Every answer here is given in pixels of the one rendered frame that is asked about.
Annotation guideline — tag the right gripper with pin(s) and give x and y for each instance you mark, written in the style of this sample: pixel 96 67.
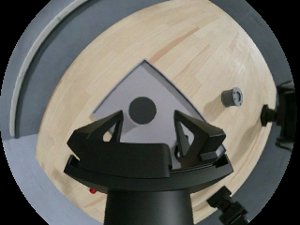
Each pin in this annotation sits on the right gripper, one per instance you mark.
pixel 287 107

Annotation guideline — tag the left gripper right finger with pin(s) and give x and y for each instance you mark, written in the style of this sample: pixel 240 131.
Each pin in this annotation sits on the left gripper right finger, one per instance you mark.
pixel 207 138

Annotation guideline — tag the grey tube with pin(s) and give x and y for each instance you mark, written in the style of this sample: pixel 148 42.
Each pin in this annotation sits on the grey tube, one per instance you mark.
pixel 142 110

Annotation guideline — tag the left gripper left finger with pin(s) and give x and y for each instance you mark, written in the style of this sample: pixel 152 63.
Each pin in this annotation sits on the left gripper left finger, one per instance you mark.
pixel 97 130

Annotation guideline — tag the dark grey cylinder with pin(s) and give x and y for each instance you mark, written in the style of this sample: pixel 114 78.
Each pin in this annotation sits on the dark grey cylinder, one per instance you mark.
pixel 232 97

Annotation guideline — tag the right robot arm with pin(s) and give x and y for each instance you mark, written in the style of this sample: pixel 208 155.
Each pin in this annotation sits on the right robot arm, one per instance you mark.
pixel 271 115

